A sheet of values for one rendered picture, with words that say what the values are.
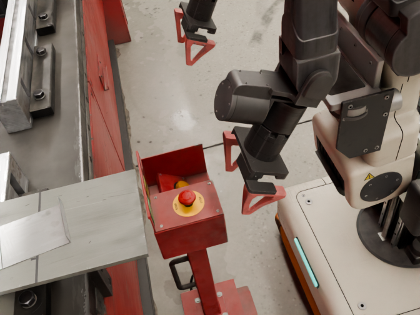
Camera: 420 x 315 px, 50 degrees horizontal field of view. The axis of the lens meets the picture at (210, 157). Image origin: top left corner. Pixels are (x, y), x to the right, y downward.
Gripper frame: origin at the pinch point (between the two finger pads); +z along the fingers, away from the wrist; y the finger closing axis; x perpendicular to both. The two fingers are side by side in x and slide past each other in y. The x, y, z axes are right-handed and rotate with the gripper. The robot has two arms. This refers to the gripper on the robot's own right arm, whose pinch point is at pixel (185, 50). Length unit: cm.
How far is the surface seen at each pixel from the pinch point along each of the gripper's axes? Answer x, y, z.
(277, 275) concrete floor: 61, 11, 81
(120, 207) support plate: -17.8, 40.7, 8.6
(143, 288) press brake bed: 14, 4, 99
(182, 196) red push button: 0.0, 26.6, 21.0
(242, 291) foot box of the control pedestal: 48, 14, 86
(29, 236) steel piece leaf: -32, 42, 15
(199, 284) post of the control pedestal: 19, 25, 62
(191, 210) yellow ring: 2.4, 28.8, 22.9
